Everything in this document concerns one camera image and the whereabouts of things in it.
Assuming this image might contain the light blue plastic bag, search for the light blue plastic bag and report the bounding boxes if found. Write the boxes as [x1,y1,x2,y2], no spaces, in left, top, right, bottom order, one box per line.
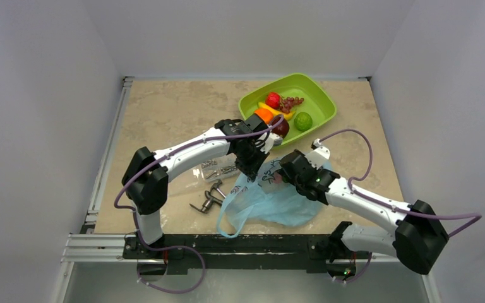
[216,157,323,239]

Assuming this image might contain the dark red fake fruit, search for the dark red fake fruit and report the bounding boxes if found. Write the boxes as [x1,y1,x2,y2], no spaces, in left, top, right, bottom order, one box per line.
[278,97,304,113]

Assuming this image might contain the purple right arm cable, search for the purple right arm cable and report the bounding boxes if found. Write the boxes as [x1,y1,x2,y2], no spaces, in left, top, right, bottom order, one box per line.
[315,128,482,239]

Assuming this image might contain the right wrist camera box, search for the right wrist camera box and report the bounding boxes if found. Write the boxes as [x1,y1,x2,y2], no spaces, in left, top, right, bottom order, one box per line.
[306,139,330,169]

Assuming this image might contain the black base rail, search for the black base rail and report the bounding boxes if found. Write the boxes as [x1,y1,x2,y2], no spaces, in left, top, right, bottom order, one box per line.
[123,234,368,278]

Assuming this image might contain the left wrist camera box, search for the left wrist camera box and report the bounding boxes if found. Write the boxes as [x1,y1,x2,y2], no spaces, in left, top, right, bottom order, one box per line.
[261,132,283,153]

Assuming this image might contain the green plastic tray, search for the green plastic tray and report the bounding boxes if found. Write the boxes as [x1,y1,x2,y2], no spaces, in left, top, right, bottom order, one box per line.
[238,73,337,145]

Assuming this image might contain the yellow fake fruit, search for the yellow fake fruit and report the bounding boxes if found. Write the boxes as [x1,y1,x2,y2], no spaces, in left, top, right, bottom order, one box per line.
[258,102,296,121]

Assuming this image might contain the green fake fruit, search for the green fake fruit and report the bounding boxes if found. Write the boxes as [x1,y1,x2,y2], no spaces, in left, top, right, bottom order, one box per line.
[294,112,313,132]

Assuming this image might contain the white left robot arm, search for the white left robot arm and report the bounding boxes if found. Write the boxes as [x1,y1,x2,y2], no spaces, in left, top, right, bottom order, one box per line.
[114,114,282,258]

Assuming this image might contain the dark red fake apple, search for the dark red fake apple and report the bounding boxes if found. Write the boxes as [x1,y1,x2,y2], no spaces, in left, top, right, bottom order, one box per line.
[270,116,290,138]

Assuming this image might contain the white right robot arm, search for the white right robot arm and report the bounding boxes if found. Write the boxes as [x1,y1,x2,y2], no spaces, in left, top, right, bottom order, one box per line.
[278,147,449,275]

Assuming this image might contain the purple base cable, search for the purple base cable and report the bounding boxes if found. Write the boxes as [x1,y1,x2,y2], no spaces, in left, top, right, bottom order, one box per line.
[136,243,208,294]

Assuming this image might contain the black metal clamp tool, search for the black metal clamp tool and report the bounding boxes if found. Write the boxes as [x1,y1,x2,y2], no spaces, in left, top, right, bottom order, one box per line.
[189,191,223,214]

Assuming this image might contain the clear plastic screw box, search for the clear plastic screw box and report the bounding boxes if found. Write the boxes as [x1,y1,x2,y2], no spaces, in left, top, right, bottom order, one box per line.
[168,156,240,197]

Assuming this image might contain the orange fake fruit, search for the orange fake fruit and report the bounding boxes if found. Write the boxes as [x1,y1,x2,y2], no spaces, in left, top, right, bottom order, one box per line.
[254,108,274,124]

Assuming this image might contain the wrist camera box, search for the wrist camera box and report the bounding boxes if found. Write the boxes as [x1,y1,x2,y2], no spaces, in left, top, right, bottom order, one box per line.
[261,132,283,153]
[306,139,330,169]

